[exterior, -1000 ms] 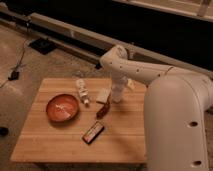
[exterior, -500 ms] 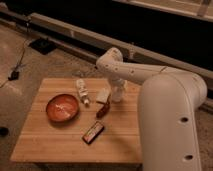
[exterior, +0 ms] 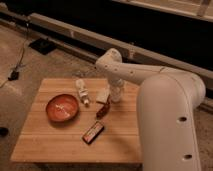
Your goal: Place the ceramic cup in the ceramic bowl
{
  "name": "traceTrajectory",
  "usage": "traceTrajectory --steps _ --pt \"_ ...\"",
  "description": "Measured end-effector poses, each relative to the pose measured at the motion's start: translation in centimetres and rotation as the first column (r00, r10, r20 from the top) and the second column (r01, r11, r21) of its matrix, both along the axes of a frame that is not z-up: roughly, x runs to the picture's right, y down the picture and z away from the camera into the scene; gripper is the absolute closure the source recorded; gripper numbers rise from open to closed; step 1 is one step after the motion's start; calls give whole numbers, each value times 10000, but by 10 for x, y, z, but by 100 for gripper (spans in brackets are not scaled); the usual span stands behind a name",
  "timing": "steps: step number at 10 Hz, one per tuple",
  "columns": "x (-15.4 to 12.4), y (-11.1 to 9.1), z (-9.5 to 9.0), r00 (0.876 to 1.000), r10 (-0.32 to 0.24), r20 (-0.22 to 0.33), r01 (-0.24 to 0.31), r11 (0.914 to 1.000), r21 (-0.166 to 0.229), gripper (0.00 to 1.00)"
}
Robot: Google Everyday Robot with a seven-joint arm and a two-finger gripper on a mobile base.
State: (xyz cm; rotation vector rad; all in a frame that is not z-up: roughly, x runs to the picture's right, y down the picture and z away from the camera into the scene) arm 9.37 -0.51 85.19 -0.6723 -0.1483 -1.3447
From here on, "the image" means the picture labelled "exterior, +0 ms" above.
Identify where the white ceramic cup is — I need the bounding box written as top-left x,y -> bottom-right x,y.
110,86 -> 124,103

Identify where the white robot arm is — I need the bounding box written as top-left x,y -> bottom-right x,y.
96,48 -> 206,171

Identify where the orange ceramic bowl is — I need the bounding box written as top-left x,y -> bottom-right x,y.
46,94 -> 79,122

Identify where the white sponge block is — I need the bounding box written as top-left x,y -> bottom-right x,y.
96,88 -> 110,104

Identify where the dark red chili sachet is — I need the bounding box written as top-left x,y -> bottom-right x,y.
96,102 -> 110,119

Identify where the white tube bottle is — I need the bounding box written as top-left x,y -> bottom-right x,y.
75,79 -> 90,106

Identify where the wooden table board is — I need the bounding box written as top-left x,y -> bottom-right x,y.
11,78 -> 141,163

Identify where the black floor plate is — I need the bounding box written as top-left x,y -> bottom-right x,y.
29,38 -> 56,55

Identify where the long grey floor rail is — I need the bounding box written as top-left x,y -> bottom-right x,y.
0,3 -> 213,104

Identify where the black cable with plug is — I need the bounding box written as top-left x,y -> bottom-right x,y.
7,19 -> 32,82

